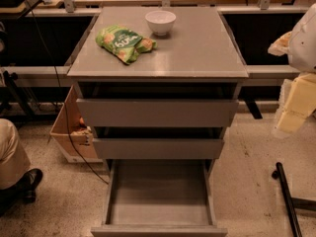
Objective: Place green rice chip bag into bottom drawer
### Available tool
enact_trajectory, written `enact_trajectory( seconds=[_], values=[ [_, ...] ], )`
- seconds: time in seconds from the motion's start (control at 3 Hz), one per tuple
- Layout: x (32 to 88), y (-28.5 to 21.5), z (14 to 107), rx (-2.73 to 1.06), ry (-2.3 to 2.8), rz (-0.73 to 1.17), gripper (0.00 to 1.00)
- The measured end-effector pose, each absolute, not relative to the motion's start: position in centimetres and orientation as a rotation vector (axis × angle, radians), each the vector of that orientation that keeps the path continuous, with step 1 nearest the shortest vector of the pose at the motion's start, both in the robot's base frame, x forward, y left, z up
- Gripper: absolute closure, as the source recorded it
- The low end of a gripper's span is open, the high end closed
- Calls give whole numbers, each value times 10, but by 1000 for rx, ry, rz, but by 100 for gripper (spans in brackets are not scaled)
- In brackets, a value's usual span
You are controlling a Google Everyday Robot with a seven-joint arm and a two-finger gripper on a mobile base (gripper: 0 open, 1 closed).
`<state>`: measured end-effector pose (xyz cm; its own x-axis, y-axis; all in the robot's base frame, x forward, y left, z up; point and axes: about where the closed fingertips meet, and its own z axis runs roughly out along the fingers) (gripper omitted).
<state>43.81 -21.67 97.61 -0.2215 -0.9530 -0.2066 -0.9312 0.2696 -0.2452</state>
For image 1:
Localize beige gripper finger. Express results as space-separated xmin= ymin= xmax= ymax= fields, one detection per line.
xmin=273 ymin=73 xmax=316 ymax=138
xmin=268 ymin=32 xmax=292 ymax=56

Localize green rice chip bag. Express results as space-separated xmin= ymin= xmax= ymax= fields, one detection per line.
xmin=95 ymin=25 xmax=157 ymax=65

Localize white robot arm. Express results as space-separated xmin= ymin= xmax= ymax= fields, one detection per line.
xmin=268 ymin=4 xmax=316 ymax=138

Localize grey drawer cabinet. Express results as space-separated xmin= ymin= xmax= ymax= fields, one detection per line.
xmin=66 ymin=6 xmax=250 ymax=163

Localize grey bottom drawer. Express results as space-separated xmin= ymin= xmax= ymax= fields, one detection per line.
xmin=91 ymin=160 xmax=227 ymax=237

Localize grey drawer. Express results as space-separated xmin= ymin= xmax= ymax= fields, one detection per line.
xmin=91 ymin=160 xmax=227 ymax=237
xmin=93 ymin=138 xmax=224 ymax=159
xmin=77 ymin=99 xmax=238 ymax=127

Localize grey top drawer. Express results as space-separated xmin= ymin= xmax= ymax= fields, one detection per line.
xmin=77 ymin=99 xmax=238 ymax=127

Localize grey middle drawer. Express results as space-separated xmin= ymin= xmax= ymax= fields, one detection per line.
xmin=93 ymin=138 xmax=224 ymax=159

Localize black metal stand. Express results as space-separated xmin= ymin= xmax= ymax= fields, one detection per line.
xmin=272 ymin=162 xmax=316 ymax=237

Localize white ceramic bowl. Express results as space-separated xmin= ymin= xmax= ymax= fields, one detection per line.
xmin=145 ymin=10 xmax=177 ymax=36

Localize cardboard box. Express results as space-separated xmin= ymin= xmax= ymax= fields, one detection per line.
xmin=50 ymin=87 xmax=100 ymax=163

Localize person's beige trouser leg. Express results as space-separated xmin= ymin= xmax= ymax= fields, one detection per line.
xmin=0 ymin=118 xmax=31 ymax=190

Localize black shoe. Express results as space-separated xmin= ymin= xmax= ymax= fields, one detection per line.
xmin=0 ymin=168 xmax=43 ymax=216

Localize black cable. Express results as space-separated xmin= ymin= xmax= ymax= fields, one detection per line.
xmin=13 ymin=0 xmax=110 ymax=186

